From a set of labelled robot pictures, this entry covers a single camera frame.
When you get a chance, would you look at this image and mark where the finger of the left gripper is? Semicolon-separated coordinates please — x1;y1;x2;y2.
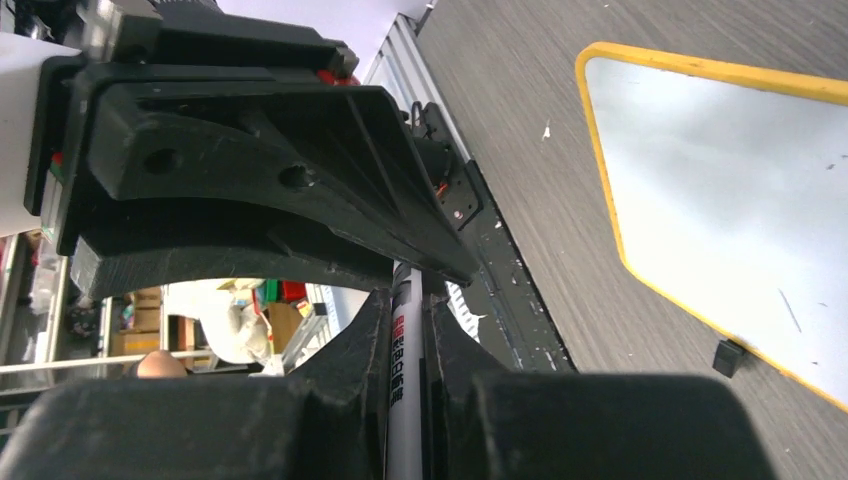
56;64;478;299

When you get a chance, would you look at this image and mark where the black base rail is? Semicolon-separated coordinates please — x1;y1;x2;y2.
397;99;576;376

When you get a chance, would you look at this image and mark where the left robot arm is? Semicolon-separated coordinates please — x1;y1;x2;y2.
1;1;478;298

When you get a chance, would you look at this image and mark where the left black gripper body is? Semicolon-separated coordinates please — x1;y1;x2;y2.
23;1;359;216

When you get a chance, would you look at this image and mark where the green whiteboard marker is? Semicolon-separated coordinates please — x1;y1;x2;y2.
385;262;423;479

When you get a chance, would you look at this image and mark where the yellow framed whiteboard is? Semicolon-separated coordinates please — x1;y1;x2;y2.
575;42;847;408

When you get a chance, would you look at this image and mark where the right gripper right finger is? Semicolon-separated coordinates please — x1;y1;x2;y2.
423;297;775;479

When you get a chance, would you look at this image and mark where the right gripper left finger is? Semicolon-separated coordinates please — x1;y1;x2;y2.
1;290;391;479

